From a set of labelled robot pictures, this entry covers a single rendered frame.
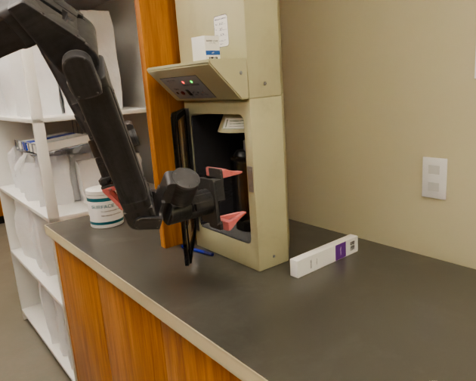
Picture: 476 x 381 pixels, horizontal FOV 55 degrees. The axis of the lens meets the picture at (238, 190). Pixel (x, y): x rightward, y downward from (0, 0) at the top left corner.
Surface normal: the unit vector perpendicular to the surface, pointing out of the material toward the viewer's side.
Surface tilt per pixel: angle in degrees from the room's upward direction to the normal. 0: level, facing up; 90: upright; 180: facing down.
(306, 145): 90
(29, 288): 90
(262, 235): 90
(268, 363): 0
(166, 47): 90
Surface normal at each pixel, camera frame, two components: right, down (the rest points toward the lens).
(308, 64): -0.79, 0.19
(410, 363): -0.07, -0.97
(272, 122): 0.61, 0.14
